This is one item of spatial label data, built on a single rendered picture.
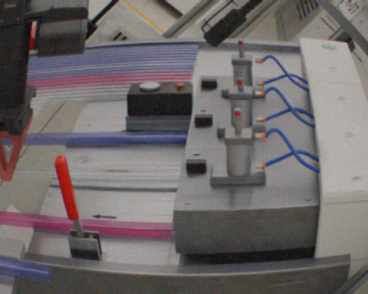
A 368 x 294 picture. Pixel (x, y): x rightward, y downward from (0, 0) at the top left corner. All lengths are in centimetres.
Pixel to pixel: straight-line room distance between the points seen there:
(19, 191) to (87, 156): 141
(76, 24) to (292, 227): 32
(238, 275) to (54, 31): 33
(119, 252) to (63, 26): 25
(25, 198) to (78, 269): 167
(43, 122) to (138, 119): 125
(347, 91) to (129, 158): 27
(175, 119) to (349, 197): 39
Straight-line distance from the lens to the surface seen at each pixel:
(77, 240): 86
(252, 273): 82
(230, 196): 86
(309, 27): 224
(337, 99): 103
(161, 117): 114
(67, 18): 96
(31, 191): 249
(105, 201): 99
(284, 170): 90
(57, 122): 238
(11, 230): 158
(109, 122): 119
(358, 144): 91
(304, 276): 83
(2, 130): 100
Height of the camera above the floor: 146
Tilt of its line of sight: 20 degrees down
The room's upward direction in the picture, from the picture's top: 46 degrees clockwise
